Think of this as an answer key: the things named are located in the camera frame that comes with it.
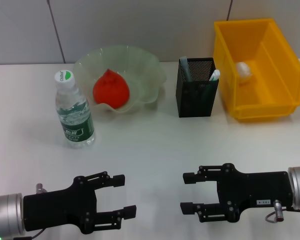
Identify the white paper ball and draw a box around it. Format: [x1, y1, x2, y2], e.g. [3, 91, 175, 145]
[235, 61, 254, 85]

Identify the clear water bottle green label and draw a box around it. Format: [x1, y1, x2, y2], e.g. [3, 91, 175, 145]
[54, 69, 96, 150]

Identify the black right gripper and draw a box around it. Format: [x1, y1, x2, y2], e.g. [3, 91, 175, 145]
[179, 163, 295, 223]

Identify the silver wrist plug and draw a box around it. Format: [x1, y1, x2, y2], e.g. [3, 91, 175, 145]
[35, 183, 48, 195]
[264, 199, 287, 224]

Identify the silver right wrist plug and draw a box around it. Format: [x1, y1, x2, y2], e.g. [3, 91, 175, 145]
[264, 199, 287, 224]

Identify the yellow plastic bin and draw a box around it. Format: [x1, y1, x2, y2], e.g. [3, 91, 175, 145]
[213, 17, 300, 123]

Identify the grey marker pen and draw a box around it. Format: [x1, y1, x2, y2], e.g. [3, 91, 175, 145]
[179, 56, 195, 83]

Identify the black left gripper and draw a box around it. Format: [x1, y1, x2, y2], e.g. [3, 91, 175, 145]
[23, 171, 137, 235]

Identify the translucent green fruit bowl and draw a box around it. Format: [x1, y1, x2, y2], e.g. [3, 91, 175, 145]
[73, 44, 169, 115]

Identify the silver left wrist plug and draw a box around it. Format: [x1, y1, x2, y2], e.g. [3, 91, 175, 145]
[35, 183, 48, 195]

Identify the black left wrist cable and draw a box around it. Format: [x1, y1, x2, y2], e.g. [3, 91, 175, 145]
[12, 227, 45, 240]

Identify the black mesh pen holder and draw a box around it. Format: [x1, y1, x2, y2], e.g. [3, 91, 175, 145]
[176, 57, 220, 118]

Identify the orange fruit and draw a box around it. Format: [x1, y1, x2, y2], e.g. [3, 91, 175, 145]
[92, 69, 131, 110]

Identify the green toothbrush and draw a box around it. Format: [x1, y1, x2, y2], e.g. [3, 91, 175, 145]
[202, 69, 221, 101]

